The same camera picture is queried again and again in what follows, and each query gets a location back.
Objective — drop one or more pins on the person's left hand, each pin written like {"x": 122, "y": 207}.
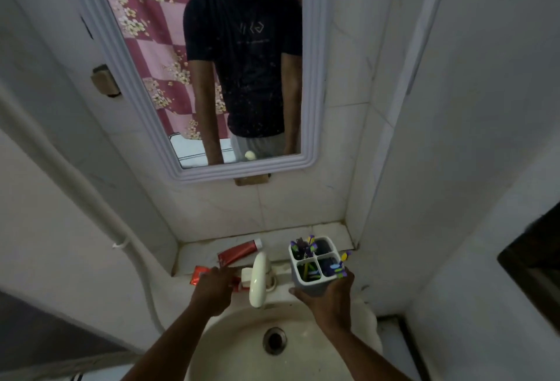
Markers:
{"x": 212, "y": 291}

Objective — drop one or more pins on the person's right hand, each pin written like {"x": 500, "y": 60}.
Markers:
{"x": 330, "y": 306}

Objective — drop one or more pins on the person's right thumb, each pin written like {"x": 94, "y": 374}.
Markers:
{"x": 348, "y": 281}

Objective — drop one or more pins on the person's left fingers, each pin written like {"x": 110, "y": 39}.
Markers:
{"x": 226, "y": 275}

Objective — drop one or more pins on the red toothpaste tube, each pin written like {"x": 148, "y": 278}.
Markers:
{"x": 238, "y": 251}
{"x": 199, "y": 275}

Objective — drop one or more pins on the white four-slot toothbrush holder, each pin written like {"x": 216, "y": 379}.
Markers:
{"x": 306, "y": 278}

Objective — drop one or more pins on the person's right forearm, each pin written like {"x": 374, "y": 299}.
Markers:
{"x": 365, "y": 356}

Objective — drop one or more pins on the person's left forearm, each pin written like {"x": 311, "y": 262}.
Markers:
{"x": 168, "y": 345}

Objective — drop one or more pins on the blue purple toothbrush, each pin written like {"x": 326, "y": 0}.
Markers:
{"x": 337, "y": 268}

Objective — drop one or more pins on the purple yellow toothbrush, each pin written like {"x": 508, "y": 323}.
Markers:
{"x": 311, "y": 240}
{"x": 345, "y": 256}
{"x": 297, "y": 246}

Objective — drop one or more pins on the white tap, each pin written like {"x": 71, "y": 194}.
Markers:
{"x": 259, "y": 278}

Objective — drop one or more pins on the green toothbrush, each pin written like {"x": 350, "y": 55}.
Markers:
{"x": 309, "y": 269}

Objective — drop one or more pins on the white ceramic sink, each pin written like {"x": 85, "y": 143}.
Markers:
{"x": 236, "y": 350}

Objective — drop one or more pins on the metal sink drain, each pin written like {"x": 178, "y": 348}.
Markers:
{"x": 274, "y": 340}

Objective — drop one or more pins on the wooden mirror support block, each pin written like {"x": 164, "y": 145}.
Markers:
{"x": 251, "y": 180}

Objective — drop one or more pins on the white wall pipe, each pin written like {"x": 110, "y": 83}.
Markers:
{"x": 87, "y": 192}

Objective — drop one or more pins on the dark window frame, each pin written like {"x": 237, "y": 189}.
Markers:
{"x": 531, "y": 258}

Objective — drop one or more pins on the white framed wall mirror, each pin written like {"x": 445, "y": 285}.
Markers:
{"x": 210, "y": 66}

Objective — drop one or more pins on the brown wall bracket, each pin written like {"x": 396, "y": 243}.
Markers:
{"x": 105, "y": 81}

